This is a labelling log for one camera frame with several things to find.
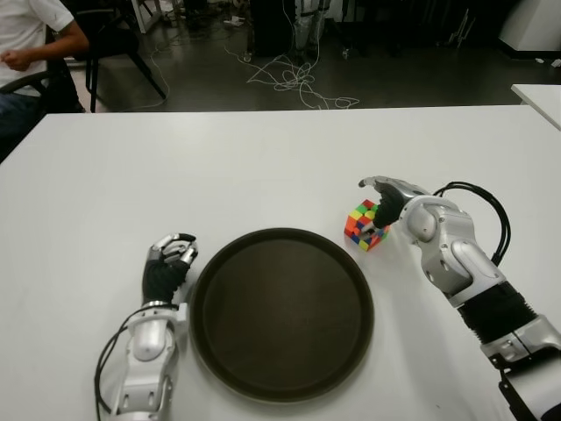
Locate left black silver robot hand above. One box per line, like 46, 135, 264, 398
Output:
142, 232, 198, 306

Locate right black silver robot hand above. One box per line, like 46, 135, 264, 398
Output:
358, 175, 430, 239

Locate multicoloured Rubik's cube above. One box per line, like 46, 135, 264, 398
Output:
344, 198, 391, 253

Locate round dark brown plate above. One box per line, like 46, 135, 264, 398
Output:
189, 226, 376, 403

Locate white side table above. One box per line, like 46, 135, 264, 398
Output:
510, 84, 561, 132

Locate black cabinet on casters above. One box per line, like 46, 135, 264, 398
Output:
249, 0, 299, 59

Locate black armchair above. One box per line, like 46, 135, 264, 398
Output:
0, 32, 88, 114

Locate white cabinet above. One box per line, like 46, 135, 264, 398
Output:
498, 0, 561, 54

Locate black chair with splayed legs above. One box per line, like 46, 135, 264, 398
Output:
72, 0, 168, 113

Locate seated person in white shirt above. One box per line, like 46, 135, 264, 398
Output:
0, 0, 91, 150

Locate right arm black cable bundle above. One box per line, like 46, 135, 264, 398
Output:
431, 181, 513, 267

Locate arm black cable bundle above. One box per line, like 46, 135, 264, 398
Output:
431, 181, 513, 267
94, 306, 150, 416

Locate left arm black cable bundle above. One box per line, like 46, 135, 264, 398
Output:
94, 306, 150, 416

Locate tangled white floor cable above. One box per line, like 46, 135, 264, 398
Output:
224, 34, 361, 111

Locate white table frame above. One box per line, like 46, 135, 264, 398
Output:
131, 0, 176, 35

